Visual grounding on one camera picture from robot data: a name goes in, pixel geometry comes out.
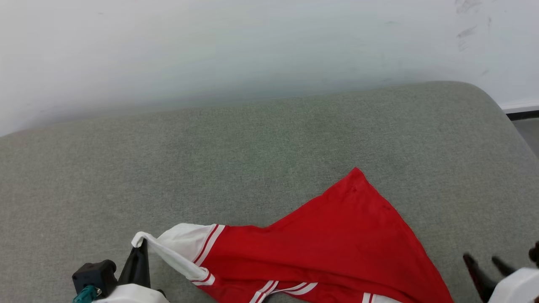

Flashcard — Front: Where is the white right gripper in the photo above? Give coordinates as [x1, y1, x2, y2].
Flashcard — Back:
[462, 253, 539, 303]

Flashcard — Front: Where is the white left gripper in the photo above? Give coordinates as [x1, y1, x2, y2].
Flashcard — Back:
[90, 239, 169, 303]

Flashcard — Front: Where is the red Bulls basketball jersey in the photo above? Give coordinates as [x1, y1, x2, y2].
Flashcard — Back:
[131, 167, 455, 303]

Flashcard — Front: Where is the grey fabric sofa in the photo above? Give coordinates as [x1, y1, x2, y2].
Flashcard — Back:
[0, 81, 539, 303]

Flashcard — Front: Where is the black cable with teal plug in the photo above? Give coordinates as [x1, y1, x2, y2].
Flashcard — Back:
[72, 285, 102, 303]

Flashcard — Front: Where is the white wall baseboard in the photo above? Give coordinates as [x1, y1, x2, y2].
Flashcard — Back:
[499, 100, 539, 121]

